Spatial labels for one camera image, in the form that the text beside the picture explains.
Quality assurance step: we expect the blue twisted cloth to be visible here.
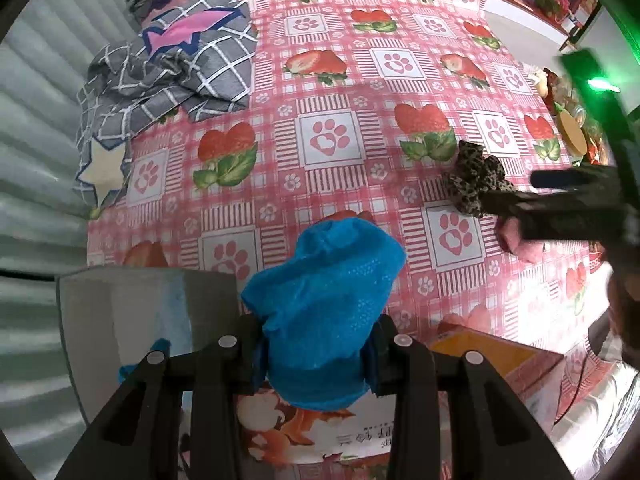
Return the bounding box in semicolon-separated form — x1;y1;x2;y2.
118;337;173;384

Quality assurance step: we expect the leopard print scrunchie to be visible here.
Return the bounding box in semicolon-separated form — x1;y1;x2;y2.
442;140;516;218

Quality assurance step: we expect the blue sequin cloth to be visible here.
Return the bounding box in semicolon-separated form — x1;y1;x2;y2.
241;217;406;412

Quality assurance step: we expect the pink soft item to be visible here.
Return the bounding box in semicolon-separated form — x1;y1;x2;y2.
495;217;544;264

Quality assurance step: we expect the round wooden coaster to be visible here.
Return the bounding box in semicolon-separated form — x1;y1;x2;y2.
556;110;588;157

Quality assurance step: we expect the white storage box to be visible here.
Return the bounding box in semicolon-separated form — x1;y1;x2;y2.
56;266;241;422

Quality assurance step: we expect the red strawberry checkered tablecloth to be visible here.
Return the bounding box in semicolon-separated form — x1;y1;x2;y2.
86;0;616;480

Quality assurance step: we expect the grey plaid star blanket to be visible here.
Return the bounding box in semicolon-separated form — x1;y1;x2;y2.
75;0;257;208

